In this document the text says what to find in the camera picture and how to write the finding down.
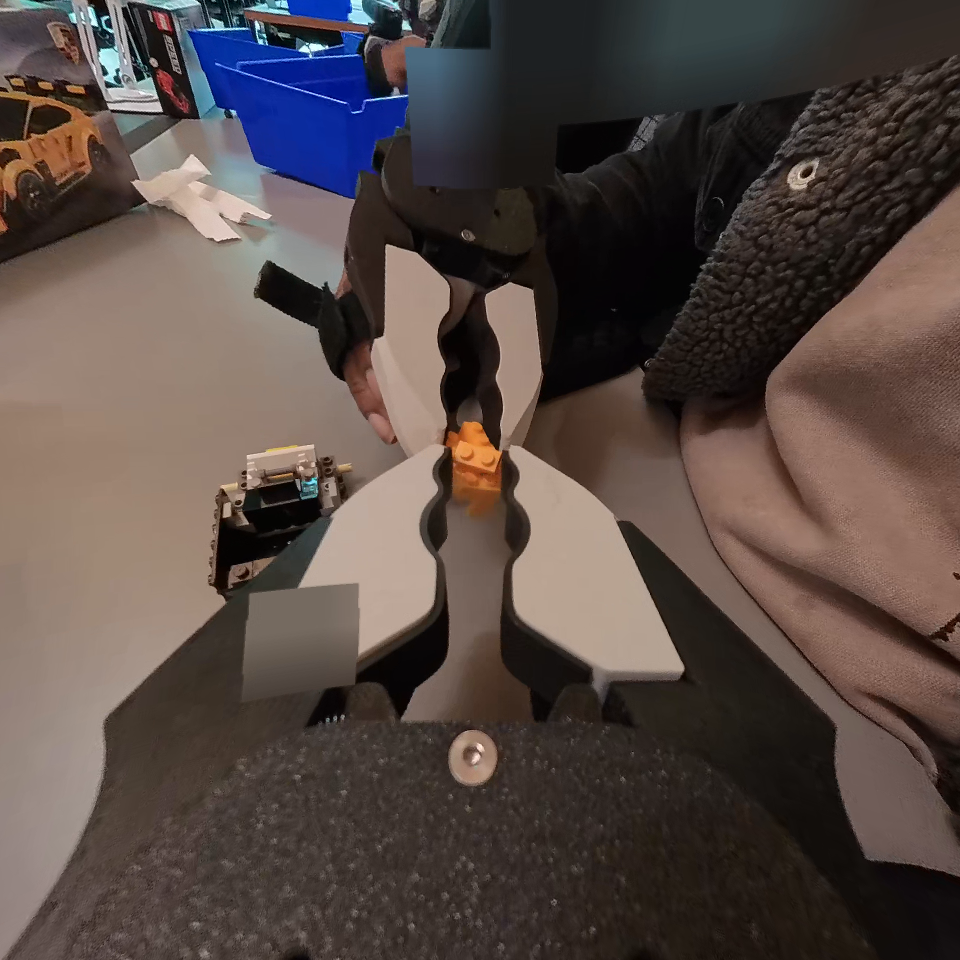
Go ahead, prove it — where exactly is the orange toy brick assembly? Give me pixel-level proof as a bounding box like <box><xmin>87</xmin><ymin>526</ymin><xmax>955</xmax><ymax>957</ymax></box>
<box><xmin>444</xmin><ymin>421</ymin><xmax>504</xmax><ymax>519</ymax></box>

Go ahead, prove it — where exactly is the partly built brick car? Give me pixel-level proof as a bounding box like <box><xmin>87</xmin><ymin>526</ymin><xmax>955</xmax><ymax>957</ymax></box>
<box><xmin>208</xmin><ymin>446</ymin><xmax>352</xmax><ymax>597</ymax></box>

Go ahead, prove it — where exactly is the grey desk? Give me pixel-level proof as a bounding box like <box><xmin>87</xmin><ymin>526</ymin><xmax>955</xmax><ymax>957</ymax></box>
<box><xmin>0</xmin><ymin>112</ymin><xmax>960</xmax><ymax>960</ymax></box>

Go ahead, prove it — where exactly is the person's right hand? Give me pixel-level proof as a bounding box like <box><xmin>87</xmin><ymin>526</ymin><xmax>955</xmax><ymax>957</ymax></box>
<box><xmin>255</xmin><ymin>259</ymin><xmax>400</xmax><ymax>447</ymax></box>

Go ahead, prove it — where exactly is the person's black fleece jacket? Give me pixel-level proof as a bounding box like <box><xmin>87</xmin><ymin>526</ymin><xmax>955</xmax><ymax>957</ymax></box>
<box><xmin>645</xmin><ymin>56</ymin><xmax>960</xmax><ymax>406</ymax></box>

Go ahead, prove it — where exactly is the person's beige hoodie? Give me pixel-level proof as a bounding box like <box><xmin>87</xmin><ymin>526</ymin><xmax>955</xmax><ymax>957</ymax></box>
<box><xmin>678</xmin><ymin>210</ymin><xmax>960</xmax><ymax>796</ymax></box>

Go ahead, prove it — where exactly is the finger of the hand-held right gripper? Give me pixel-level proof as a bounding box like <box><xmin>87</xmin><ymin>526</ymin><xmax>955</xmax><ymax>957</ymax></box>
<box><xmin>373</xmin><ymin>243</ymin><xmax>460</xmax><ymax>460</ymax></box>
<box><xmin>480</xmin><ymin>282</ymin><xmax>546</xmax><ymax>450</ymax></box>

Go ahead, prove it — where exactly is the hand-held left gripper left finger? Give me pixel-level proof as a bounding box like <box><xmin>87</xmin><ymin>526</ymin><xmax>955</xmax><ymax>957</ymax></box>
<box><xmin>298</xmin><ymin>442</ymin><xmax>453</xmax><ymax>665</ymax></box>

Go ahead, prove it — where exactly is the crumpled white paper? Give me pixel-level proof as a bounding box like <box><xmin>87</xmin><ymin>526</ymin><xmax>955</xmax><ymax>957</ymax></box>
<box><xmin>131</xmin><ymin>153</ymin><xmax>273</xmax><ymax>243</ymax></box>

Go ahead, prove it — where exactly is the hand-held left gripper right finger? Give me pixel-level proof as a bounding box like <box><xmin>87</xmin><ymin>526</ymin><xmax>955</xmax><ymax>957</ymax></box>
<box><xmin>498</xmin><ymin>442</ymin><xmax>687</xmax><ymax>697</ymax></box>

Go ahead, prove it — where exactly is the black toy set box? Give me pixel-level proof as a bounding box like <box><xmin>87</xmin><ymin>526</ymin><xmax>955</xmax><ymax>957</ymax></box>
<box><xmin>127</xmin><ymin>0</ymin><xmax>204</xmax><ymax>121</ymax></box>

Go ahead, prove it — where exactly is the yellow car toy set box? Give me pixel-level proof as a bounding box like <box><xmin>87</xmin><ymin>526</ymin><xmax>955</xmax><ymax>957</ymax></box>
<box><xmin>0</xmin><ymin>15</ymin><xmax>147</xmax><ymax>264</ymax></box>

